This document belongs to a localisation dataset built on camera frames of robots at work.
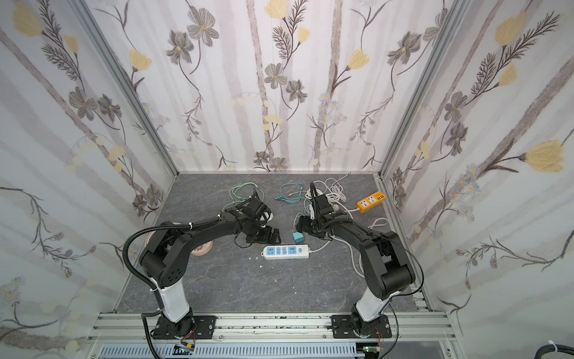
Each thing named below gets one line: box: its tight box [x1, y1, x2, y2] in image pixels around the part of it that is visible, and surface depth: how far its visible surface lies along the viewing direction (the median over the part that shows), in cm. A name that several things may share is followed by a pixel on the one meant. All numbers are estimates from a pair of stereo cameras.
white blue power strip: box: [260, 244, 311, 260], surface depth 92 cm
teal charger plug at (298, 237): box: [292, 231, 306, 244], surface depth 96 cm
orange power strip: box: [355, 190, 387, 214], surface depth 109 cm
